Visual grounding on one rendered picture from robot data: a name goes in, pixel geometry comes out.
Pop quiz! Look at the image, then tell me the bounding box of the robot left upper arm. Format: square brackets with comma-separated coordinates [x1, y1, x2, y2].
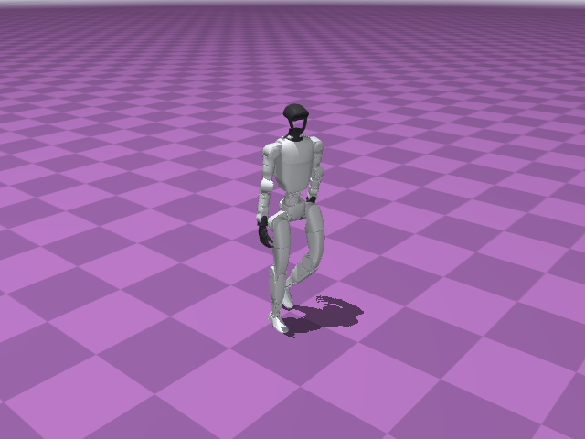
[310, 136, 324, 180]

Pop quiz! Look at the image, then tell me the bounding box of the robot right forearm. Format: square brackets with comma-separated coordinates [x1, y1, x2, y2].
[256, 181, 271, 223]

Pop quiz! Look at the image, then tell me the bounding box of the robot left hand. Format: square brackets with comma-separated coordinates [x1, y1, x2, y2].
[299, 196, 316, 220]

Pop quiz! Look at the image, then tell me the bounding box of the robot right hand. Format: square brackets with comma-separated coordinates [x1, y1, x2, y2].
[257, 216, 274, 248]

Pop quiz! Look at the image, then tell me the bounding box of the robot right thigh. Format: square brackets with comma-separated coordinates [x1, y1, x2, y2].
[268, 210, 291, 278]

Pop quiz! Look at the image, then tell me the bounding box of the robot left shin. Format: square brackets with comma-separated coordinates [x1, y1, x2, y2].
[285, 263, 320, 291]

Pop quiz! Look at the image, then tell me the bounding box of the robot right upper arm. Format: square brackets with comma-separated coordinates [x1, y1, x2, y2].
[261, 142, 282, 192]

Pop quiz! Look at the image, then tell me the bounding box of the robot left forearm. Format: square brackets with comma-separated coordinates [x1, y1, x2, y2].
[307, 177, 322, 200]

